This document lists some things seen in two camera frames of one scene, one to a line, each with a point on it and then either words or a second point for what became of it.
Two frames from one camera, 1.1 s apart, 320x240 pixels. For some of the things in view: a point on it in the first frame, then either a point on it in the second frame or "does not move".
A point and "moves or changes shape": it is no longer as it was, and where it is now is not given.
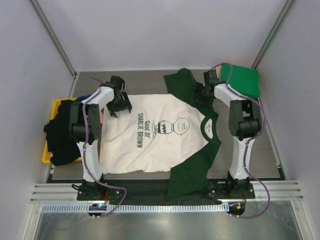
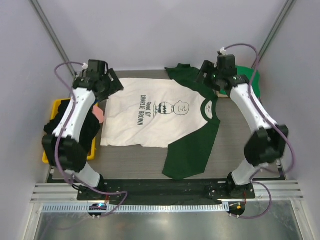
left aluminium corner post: x=48 y=27 does not move
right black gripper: x=209 y=102 → x=207 y=68
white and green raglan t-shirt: x=176 y=134 moves or changes shape
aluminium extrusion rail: x=267 y=191 does not move
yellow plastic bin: x=47 y=153 does not move
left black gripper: x=125 y=105 → x=115 y=85
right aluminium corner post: x=278 y=24 does not move
